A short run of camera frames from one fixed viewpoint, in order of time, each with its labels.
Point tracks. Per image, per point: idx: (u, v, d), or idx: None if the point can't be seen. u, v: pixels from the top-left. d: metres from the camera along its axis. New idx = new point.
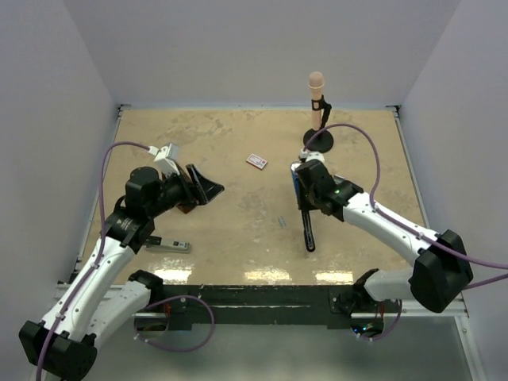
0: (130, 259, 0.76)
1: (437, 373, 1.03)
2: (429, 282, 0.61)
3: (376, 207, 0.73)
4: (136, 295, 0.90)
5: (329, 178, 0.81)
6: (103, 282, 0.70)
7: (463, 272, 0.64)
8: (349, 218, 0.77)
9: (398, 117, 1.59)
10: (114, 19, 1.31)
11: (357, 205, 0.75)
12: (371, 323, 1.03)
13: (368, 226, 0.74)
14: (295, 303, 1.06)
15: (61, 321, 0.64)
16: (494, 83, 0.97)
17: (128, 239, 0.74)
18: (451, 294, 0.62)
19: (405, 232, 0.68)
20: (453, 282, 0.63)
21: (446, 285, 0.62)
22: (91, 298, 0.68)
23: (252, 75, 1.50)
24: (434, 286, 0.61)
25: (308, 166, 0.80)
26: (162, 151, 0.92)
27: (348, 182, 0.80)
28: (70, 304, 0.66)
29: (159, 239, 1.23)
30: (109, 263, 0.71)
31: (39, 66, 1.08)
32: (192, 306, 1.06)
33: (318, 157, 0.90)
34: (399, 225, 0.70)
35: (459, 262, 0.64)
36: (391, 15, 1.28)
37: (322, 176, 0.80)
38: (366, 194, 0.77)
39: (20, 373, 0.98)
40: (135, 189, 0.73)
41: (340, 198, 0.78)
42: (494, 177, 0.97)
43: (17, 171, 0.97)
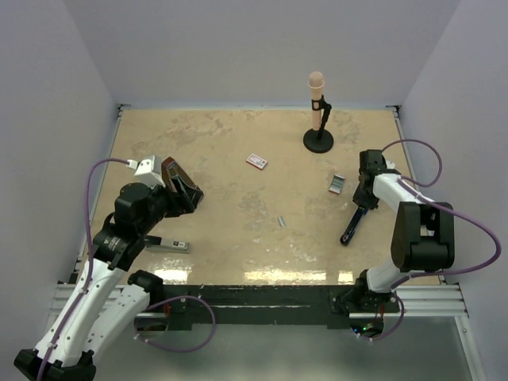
0: (121, 278, 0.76)
1: (436, 373, 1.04)
2: (403, 228, 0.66)
3: (397, 178, 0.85)
4: (135, 301, 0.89)
5: (380, 164, 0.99)
6: (93, 307, 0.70)
7: (444, 241, 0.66)
8: (376, 186, 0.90)
9: (398, 116, 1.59)
10: (114, 18, 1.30)
11: (385, 175, 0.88)
12: (371, 323, 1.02)
13: (386, 191, 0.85)
14: (295, 303, 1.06)
15: (54, 348, 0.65)
16: (494, 84, 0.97)
17: (116, 262, 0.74)
18: (421, 253, 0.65)
19: (406, 194, 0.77)
20: (428, 244, 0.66)
21: (418, 239, 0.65)
22: (82, 324, 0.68)
23: (252, 76, 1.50)
24: (407, 228, 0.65)
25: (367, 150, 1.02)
26: (144, 163, 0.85)
27: (394, 171, 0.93)
28: (61, 332, 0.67)
29: (159, 238, 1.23)
30: (98, 286, 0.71)
31: (39, 67, 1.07)
32: (192, 306, 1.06)
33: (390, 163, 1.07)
34: (406, 190, 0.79)
35: (442, 228, 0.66)
36: (391, 15, 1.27)
37: (375, 161, 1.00)
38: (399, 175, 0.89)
39: (20, 373, 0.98)
40: (125, 206, 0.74)
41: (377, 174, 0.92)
42: (494, 178, 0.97)
43: (17, 171, 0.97)
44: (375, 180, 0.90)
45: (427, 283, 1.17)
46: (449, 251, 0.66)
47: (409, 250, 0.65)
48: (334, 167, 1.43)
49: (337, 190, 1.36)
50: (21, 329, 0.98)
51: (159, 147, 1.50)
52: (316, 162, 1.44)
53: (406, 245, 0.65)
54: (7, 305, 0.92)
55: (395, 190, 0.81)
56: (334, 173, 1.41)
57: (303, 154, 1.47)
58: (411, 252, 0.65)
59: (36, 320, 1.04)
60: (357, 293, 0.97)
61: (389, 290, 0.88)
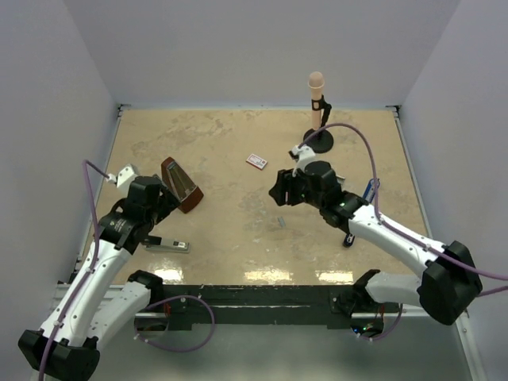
0: (126, 262, 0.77)
1: (437, 373, 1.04)
2: (438, 291, 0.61)
3: (382, 220, 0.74)
4: (136, 295, 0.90)
5: (336, 188, 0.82)
6: (99, 286, 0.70)
7: (472, 282, 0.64)
8: (354, 230, 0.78)
9: (398, 116, 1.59)
10: (114, 19, 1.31)
11: (363, 217, 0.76)
12: (371, 323, 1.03)
13: (375, 239, 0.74)
14: (295, 303, 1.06)
15: (60, 328, 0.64)
16: (494, 84, 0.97)
17: (123, 242, 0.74)
18: (461, 304, 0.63)
19: (412, 245, 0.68)
20: (461, 291, 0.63)
21: (453, 294, 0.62)
22: (89, 302, 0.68)
23: (252, 76, 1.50)
24: (444, 294, 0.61)
25: (319, 174, 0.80)
26: (123, 173, 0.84)
27: (354, 195, 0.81)
28: (67, 312, 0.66)
29: (159, 238, 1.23)
30: (104, 266, 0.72)
31: (40, 67, 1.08)
32: (192, 306, 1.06)
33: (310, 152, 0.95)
34: (405, 237, 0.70)
35: (467, 275, 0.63)
36: (391, 15, 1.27)
37: (332, 186, 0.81)
38: (371, 206, 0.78)
39: (20, 374, 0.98)
40: (139, 188, 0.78)
41: (345, 210, 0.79)
42: (493, 178, 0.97)
43: (17, 171, 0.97)
44: (352, 225, 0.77)
45: None
46: (477, 286, 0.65)
47: (453, 312, 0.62)
48: (334, 167, 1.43)
49: None
50: (21, 329, 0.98)
51: (159, 147, 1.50)
52: None
53: (446, 307, 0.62)
54: (7, 305, 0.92)
55: (394, 239, 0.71)
56: None
57: None
58: (456, 312, 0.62)
59: (36, 320, 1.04)
60: (359, 294, 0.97)
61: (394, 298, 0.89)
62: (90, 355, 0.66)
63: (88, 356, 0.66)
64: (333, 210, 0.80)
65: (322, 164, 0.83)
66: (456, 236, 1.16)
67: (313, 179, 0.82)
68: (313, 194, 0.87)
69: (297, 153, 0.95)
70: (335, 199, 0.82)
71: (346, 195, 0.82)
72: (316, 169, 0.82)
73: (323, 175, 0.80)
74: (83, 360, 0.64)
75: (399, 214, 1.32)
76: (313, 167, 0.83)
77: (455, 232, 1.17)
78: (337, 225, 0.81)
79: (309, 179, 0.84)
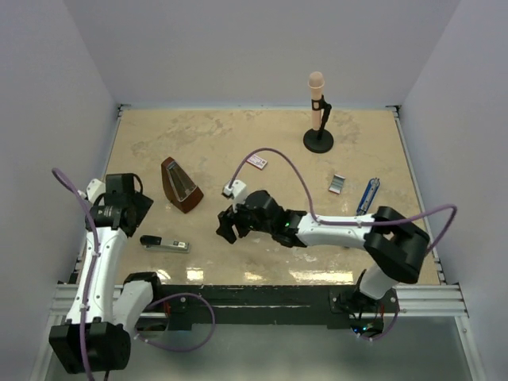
0: (125, 242, 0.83)
1: (437, 373, 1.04)
2: (387, 258, 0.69)
3: (319, 220, 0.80)
4: (141, 289, 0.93)
5: (279, 209, 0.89)
6: (109, 267, 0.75)
7: (415, 233, 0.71)
8: (305, 240, 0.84)
9: (398, 116, 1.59)
10: (114, 18, 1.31)
11: (305, 226, 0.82)
12: (371, 323, 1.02)
13: (322, 238, 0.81)
14: (295, 303, 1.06)
15: (87, 309, 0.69)
16: (494, 83, 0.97)
17: (117, 221, 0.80)
18: (415, 258, 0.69)
19: (349, 228, 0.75)
20: (409, 248, 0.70)
21: (402, 253, 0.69)
22: (106, 282, 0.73)
23: (252, 76, 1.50)
24: (392, 257, 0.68)
25: (262, 205, 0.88)
26: (91, 185, 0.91)
27: (294, 212, 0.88)
28: (89, 295, 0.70)
29: (159, 239, 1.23)
30: (109, 247, 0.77)
31: (39, 67, 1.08)
32: (192, 305, 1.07)
33: (240, 186, 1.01)
34: (341, 224, 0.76)
35: (403, 228, 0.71)
36: (391, 15, 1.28)
37: (275, 209, 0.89)
38: (309, 214, 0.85)
39: (21, 374, 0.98)
40: (115, 177, 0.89)
41: (291, 228, 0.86)
42: (493, 177, 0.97)
43: (17, 171, 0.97)
44: (302, 238, 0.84)
45: (426, 282, 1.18)
46: (422, 234, 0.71)
47: (412, 267, 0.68)
48: (334, 167, 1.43)
49: (337, 190, 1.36)
50: (21, 329, 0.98)
51: (159, 147, 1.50)
52: (316, 162, 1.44)
53: (404, 268, 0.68)
54: (7, 306, 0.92)
55: (332, 230, 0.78)
56: (334, 173, 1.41)
57: (303, 154, 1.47)
58: (413, 267, 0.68)
59: (36, 319, 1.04)
60: (362, 302, 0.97)
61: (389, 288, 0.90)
62: (120, 331, 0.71)
63: (120, 332, 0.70)
64: (283, 232, 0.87)
65: (260, 194, 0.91)
66: (456, 236, 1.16)
67: (257, 211, 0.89)
68: (259, 225, 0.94)
69: (230, 190, 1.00)
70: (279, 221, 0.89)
71: (286, 211, 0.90)
72: (256, 201, 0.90)
73: (263, 204, 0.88)
74: (117, 336, 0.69)
75: (399, 214, 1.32)
76: (253, 199, 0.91)
77: (455, 232, 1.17)
78: (292, 244, 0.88)
79: (252, 212, 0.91)
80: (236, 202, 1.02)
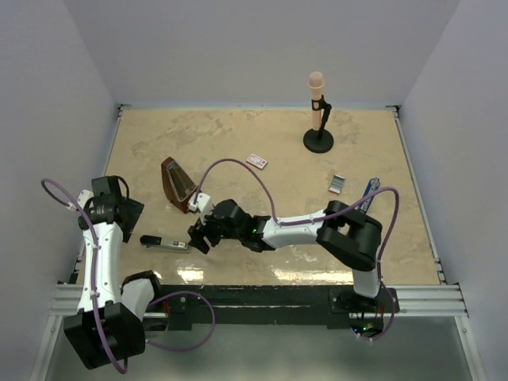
0: (122, 235, 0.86)
1: (437, 373, 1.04)
2: (340, 249, 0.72)
3: (279, 221, 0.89)
4: (144, 282, 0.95)
5: (246, 216, 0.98)
6: (112, 255, 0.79)
7: (366, 222, 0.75)
8: (272, 243, 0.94)
9: (398, 116, 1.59)
10: (114, 18, 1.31)
11: (270, 228, 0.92)
12: (371, 323, 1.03)
13: (285, 238, 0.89)
14: (296, 303, 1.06)
15: (98, 296, 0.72)
16: (494, 83, 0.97)
17: (111, 216, 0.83)
18: (367, 246, 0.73)
19: (304, 226, 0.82)
20: (362, 236, 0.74)
21: (355, 243, 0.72)
22: (111, 269, 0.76)
23: (252, 76, 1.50)
24: (344, 248, 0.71)
25: (230, 214, 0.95)
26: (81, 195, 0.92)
27: (260, 218, 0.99)
28: (97, 283, 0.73)
29: (159, 238, 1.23)
30: (107, 239, 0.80)
31: (39, 67, 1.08)
32: (192, 305, 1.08)
33: (204, 198, 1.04)
34: (298, 224, 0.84)
35: (353, 218, 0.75)
36: (391, 14, 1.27)
37: (243, 218, 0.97)
38: (271, 220, 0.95)
39: (21, 374, 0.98)
40: (101, 178, 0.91)
41: (258, 234, 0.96)
42: (493, 177, 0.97)
43: (17, 171, 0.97)
44: (267, 241, 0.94)
45: (426, 282, 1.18)
46: (373, 222, 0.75)
47: (364, 255, 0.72)
48: (334, 167, 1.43)
49: (337, 190, 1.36)
50: (21, 329, 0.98)
51: (159, 147, 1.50)
52: (316, 162, 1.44)
53: (358, 257, 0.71)
54: (7, 306, 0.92)
55: (291, 230, 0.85)
56: (334, 173, 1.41)
57: (303, 154, 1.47)
58: (367, 254, 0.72)
59: (36, 319, 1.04)
60: (364, 303, 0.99)
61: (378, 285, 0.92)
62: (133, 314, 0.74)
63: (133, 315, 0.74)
64: (252, 239, 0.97)
65: (227, 204, 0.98)
66: (456, 236, 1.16)
67: (225, 221, 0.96)
68: (228, 232, 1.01)
69: (196, 206, 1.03)
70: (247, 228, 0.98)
71: (253, 218, 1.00)
72: (224, 209, 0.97)
73: (231, 213, 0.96)
74: (131, 317, 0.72)
75: (399, 214, 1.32)
76: (221, 209, 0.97)
77: (454, 232, 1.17)
78: (262, 247, 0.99)
79: (221, 221, 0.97)
80: (205, 214, 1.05)
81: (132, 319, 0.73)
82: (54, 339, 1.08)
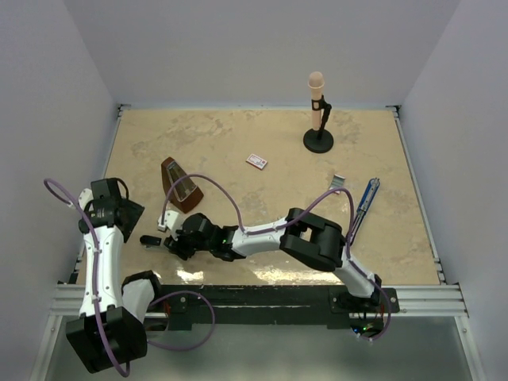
0: (122, 239, 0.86)
1: (437, 374, 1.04)
2: (302, 254, 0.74)
3: (246, 232, 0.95)
4: (142, 284, 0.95)
5: (215, 228, 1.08)
6: (113, 260, 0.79)
7: (325, 225, 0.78)
8: (241, 252, 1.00)
9: (398, 116, 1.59)
10: (113, 18, 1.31)
11: (238, 239, 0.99)
12: (371, 323, 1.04)
13: (252, 246, 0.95)
14: (295, 303, 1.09)
15: (100, 301, 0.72)
16: (494, 82, 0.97)
17: (111, 219, 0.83)
18: (329, 248, 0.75)
19: (268, 233, 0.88)
20: (323, 240, 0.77)
21: (317, 246, 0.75)
22: (112, 273, 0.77)
23: (252, 76, 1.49)
24: (307, 252, 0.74)
25: (198, 227, 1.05)
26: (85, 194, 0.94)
27: (228, 229, 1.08)
28: (98, 287, 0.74)
29: (159, 240, 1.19)
30: (108, 243, 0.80)
31: (40, 67, 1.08)
32: (192, 305, 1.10)
33: (171, 213, 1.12)
34: (262, 232, 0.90)
35: (312, 223, 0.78)
36: (391, 14, 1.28)
37: (211, 229, 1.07)
38: (239, 229, 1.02)
39: (21, 374, 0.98)
40: (101, 182, 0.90)
41: (227, 244, 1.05)
42: (493, 177, 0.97)
43: (17, 170, 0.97)
44: (236, 250, 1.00)
45: (426, 282, 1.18)
46: (332, 225, 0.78)
47: (326, 257, 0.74)
48: (334, 167, 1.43)
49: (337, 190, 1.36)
50: (21, 329, 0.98)
51: (159, 147, 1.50)
52: (316, 162, 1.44)
53: (321, 259, 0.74)
54: (7, 306, 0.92)
55: (258, 238, 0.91)
56: (334, 173, 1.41)
57: (303, 154, 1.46)
58: (329, 256, 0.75)
59: (35, 319, 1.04)
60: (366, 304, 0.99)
61: (364, 281, 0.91)
62: (135, 317, 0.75)
63: (135, 319, 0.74)
64: (223, 249, 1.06)
65: (194, 219, 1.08)
66: (456, 235, 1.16)
67: (195, 233, 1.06)
68: (200, 244, 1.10)
69: (165, 225, 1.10)
70: (217, 239, 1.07)
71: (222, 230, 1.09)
72: (192, 224, 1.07)
73: (199, 226, 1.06)
74: (133, 321, 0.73)
75: (399, 214, 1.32)
76: (190, 225, 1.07)
77: (454, 232, 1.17)
78: (232, 256, 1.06)
79: (191, 235, 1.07)
80: (175, 230, 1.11)
81: (135, 323, 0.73)
82: (55, 339, 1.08)
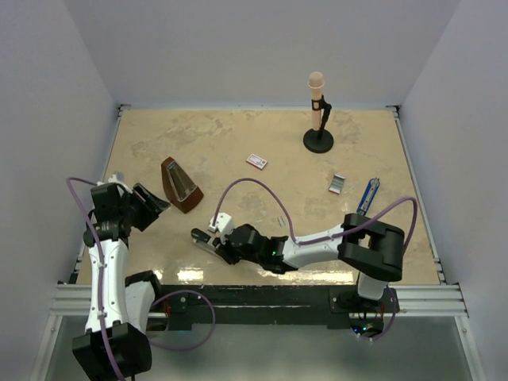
0: (127, 252, 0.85)
1: (437, 374, 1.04)
2: (365, 264, 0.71)
3: (298, 242, 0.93)
4: (144, 289, 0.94)
5: (263, 239, 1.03)
6: (118, 274, 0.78)
7: (385, 232, 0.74)
8: (294, 263, 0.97)
9: (398, 116, 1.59)
10: (114, 18, 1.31)
11: (290, 250, 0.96)
12: (371, 322, 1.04)
13: (305, 259, 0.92)
14: (295, 303, 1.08)
15: (105, 316, 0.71)
16: (494, 82, 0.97)
17: (117, 232, 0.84)
18: (393, 255, 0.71)
19: (324, 244, 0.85)
20: (386, 247, 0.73)
21: (381, 255, 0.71)
22: (117, 287, 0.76)
23: (252, 76, 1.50)
24: (370, 261, 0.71)
25: (248, 240, 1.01)
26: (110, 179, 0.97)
27: (277, 240, 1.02)
28: (104, 303, 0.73)
29: (206, 237, 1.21)
30: (113, 257, 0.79)
31: (39, 67, 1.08)
32: (192, 305, 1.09)
33: (223, 217, 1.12)
34: (317, 241, 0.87)
35: (373, 229, 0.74)
36: (390, 14, 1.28)
37: (260, 241, 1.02)
38: (290, 240, 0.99)
39: (21, 373, 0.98)
40: (101, 192, 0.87)
41: (278, 257, 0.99)
42: (492, 176, 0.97)
43: (17, 170, 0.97)
44: (287, 262, 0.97)
45: (426, 282, 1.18)
46: (394, 229, 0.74)
47: (392, 267, 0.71)
48: (334, 167, 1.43)
49: (337, 190, 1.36)
50: (21, 329, 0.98)
51: (159, 147, 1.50)
52: (316, 161, 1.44)
53: (386, 268, 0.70)
54: (7, 306, 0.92)
55: (311, 248, 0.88)
56: (334, 173, 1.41)
57: (303, 154, 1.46)
58: (394, 265, 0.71)
59: (35, 319, 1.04)
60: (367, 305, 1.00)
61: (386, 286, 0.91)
62: (138, 330, 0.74)
63: (139, 332, 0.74)
64: (274, 262, 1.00)
65: (242, 230, 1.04)
66: (456, 235, 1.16)
67: (244, 246, 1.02)
68: (248, 256, 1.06)
69: (215, 226, 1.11)
70: (267, 251, 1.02)
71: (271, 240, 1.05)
72: (242, 236, 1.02)
73: (248, 239, 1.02)
74: (136, 335, 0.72)
75: (399, 214, 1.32)
76: (238, 235, 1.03)
77: (454, 232, 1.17)
78: (284, 269, 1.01)
79: (240, 247, 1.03)
80: (224, 234, 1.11)
81: (139, 336, 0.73)
82: (54, 339, 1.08)
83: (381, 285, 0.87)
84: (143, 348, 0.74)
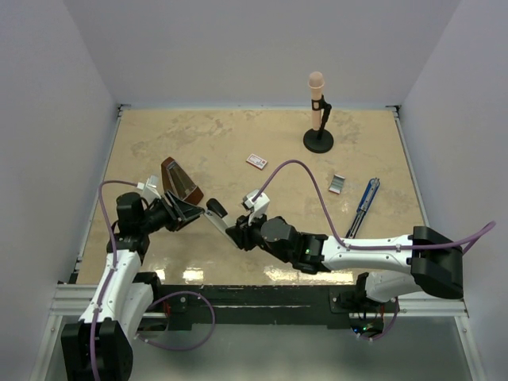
0: (137, 265, 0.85)
1: (437, 373, 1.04)
2: (436, 282, 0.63)
3: (348, 244, 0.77)
4: (142, 295, 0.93)
5: (298, 235, 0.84)
6: (124, 280, 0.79)
7: (452, 248, 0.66)
8: (333, 267, 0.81)
9: (398, 116, 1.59)
10: (114, 18, 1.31)
11: (332, 251, 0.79)
12: (371, 323, 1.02)
13: (354, 263, 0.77)
14: (295, 303, 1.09)
15: (100, 311, 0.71)
16: (493, 82, 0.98)
17: (134, 246, 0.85)
18: (457, 275, 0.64)
19: (386, 253, 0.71)
20: (450, 265, 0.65)
21: (448, 274, 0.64)
22: (119, 290, 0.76)
23: (252, 75, 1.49)
24: (440, 282, 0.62)
25: (285, 237, 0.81)
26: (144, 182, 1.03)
27: (311, 236, 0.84)
28: (102, 299, 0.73)
29: (220, 213, 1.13)
30: (125, 264, 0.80)
31: (40, 67, 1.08)
32: (192, 305, 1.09)
33: (263, 198, 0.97)
34: (376, 248, 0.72)
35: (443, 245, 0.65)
36: (390, 14, 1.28)
37: (295, 237, 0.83)
38: (330, 237, 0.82)
39: (21, 373, 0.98)
40: (125, 207, 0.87)
41: (314, 256, 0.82)
42: (492, 175, 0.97)
43: (18, 170, 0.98)
44: (324, 262, 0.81)
45: None
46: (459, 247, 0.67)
47: (456, 286, 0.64)
48: (334, 167, 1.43)
49: (337, 190, 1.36)
50: (21, 329, 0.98)
51: (159, 147, 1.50)
52: (316, 161, 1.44)
53: (453, 289, 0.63)
54: (7, 306, 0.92)
55: (367, 255, 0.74)
56: (333, 173, 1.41)
57: (303, 154, 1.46)
58: (458, 285, 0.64)
59: (35, 318, 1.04)
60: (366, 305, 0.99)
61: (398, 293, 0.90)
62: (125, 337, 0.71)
63: (126, 341, 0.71)
64: (307, 261, 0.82)
65: (275, 223, 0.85)
66: (456, 235, 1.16)
67: (279, 243, 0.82)
68: (278, 255, 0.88)
69: (252, 204, 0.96)
70: (301, 248, 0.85)
71: (305, 235, 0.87)
72: (276, 232, 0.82)
73: (286, 234, 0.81)
74: (124, 340, 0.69)
75: (399, 214, 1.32)
76: (271, 228, 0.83)
77: (454, 231, 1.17)
78: (316, 271, 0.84)
79: (273, 245, 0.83)
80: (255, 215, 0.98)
81: (125, 344, 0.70)
82: (54, 340, 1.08)
83: (402, 292, 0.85)
84: (126, 359, 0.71)
